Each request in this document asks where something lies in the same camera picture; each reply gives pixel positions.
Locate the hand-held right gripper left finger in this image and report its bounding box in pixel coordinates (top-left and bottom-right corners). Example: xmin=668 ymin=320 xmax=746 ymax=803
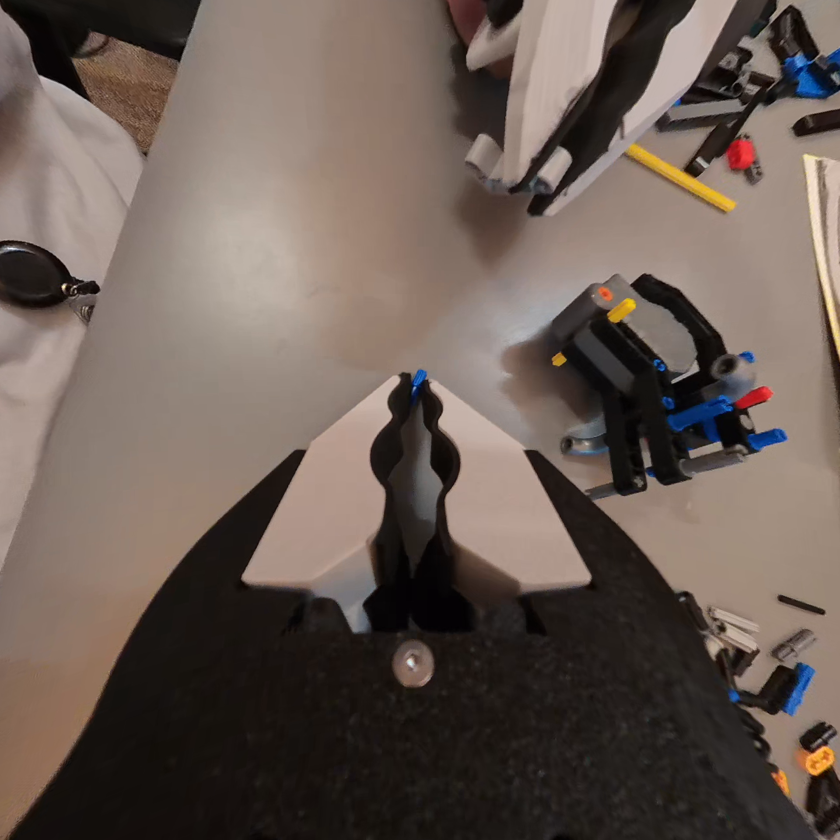
xmin=240 ymin=374 xmax=416 ymax=632

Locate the small red lego piece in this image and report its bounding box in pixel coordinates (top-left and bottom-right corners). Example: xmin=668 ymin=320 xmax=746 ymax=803
xmin=724 ymin=134 xmax=766 ymax=186

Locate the open instruction booklet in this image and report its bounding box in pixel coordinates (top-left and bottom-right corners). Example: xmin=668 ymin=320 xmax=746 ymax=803
xmin=802 ymin=154 xmax=840 ymax=368

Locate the black badge reel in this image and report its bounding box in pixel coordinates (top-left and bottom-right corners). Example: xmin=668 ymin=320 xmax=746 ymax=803
xmin=0 ymin=239 xmax=101 ymax=324

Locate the dark grey lego beam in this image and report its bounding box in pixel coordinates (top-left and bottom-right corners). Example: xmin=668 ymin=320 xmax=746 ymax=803
xmin=655 ymin=98 xmax=746 ymax=133

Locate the short black lego beam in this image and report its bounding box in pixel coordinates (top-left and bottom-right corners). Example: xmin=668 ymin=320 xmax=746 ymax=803
xmin=791 ymin=110 xmax=840 ymax=139

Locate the person's white shirt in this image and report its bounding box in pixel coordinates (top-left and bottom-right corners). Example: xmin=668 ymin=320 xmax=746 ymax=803
xmin=0 ymin=13 xmax=147 ymax=572

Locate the pile of loose lego pieces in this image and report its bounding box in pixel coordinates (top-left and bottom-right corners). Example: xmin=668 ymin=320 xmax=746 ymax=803
xmin=676 ymin=589 xmax=840 ymax=840

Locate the black chair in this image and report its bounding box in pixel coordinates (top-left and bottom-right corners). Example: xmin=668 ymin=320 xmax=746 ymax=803
xmin=0 ymin=0 xmax=203 ymax=99

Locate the grey angled lego beam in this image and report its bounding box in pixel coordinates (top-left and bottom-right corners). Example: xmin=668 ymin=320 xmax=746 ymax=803
xmin=465 ymin=131 xmax=575 ymax=196

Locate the black lego frame assembly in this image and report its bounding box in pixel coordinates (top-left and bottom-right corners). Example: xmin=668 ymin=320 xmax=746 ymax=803
xmin=548 ymin=272 xmax=788 ymax=503

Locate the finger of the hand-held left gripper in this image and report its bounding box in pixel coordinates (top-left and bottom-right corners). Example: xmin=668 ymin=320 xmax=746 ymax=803
xmin=528 ymin=0 xmax=778 ymax=217
xmin=502 ymin=0 xmax=621 ymax=194

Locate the long black lego beam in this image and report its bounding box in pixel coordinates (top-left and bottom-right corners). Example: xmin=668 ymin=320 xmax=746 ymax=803
xmin=682 ymin=82 xmax=785 ymax=179

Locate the person's left hand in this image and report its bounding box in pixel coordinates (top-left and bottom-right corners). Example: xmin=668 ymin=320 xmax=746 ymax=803
xmin=446 ymin=0 xmax=492 ymax=42

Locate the yellow lego axle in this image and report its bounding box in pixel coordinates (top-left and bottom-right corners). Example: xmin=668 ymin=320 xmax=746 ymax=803
xmin=625 ymin=143 xmax=737 ymax=215

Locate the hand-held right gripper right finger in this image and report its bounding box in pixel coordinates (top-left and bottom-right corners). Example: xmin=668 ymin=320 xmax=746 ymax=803
xmin=412 ymin=377 xmax=593 ymax=632

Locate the blue and black lego part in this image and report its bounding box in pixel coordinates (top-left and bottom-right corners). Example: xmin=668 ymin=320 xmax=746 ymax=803
xmin=766 ymin=5 xmax=840 ymax=101

